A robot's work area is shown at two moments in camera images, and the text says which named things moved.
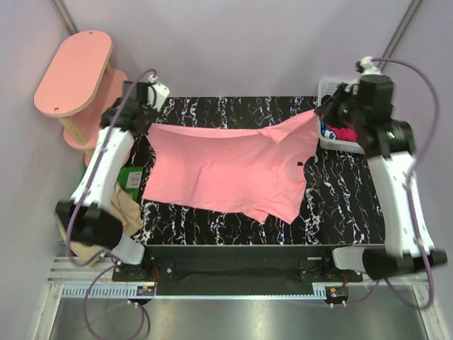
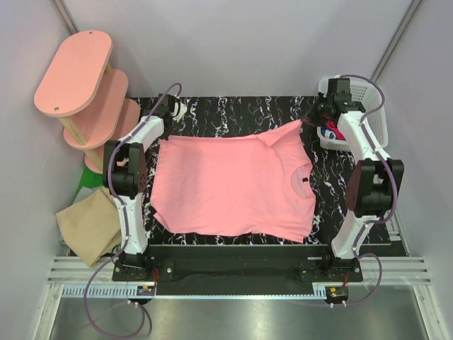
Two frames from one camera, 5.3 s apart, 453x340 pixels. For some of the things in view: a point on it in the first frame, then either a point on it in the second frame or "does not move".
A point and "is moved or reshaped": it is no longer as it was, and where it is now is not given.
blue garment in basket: [326, 132] does not move
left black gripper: [145, 131] to [167, 134]
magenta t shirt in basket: [345, 134] does not move
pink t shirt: [262, 171] is moved or reshaped
